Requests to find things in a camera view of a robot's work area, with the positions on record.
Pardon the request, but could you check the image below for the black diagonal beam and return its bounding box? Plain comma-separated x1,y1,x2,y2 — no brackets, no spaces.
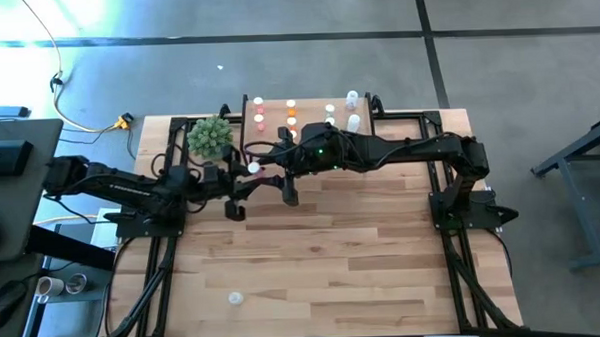
24,222,117,274

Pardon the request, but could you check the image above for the black box device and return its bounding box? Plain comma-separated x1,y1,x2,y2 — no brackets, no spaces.
0,139,35,178

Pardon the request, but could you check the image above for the dark grey desk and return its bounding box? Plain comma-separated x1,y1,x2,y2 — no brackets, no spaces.
0,118,69,263

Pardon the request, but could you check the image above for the black computer mouse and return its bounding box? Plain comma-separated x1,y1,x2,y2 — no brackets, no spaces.
0,279,30,331

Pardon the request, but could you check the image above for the flat black device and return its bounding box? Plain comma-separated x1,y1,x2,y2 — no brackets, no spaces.
0,103,31,120

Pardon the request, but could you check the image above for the black cable clamp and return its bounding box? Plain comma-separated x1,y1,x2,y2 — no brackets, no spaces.
48,71,66,94

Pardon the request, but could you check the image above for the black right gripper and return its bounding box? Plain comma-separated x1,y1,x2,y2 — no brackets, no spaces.
255,121,355,209

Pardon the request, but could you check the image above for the green plant in white pot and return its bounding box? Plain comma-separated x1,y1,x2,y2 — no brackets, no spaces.
185,115,236,162

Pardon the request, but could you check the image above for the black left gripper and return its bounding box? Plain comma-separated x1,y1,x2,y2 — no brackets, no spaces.
192,159,262,224

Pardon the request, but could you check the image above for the metal cup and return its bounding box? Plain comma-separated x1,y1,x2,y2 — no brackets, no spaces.
65,272,89,296

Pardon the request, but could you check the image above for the blue-grey metal stand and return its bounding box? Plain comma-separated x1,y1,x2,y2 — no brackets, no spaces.
527,113,600,274

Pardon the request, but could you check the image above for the white paper cup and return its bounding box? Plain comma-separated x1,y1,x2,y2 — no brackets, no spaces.
35,275,65,299

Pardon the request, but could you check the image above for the yellow power cable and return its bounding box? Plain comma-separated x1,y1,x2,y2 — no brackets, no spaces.
20,0,133,137

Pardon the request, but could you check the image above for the wooden shelf with black legs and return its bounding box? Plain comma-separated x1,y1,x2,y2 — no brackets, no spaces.
236,89,380,176

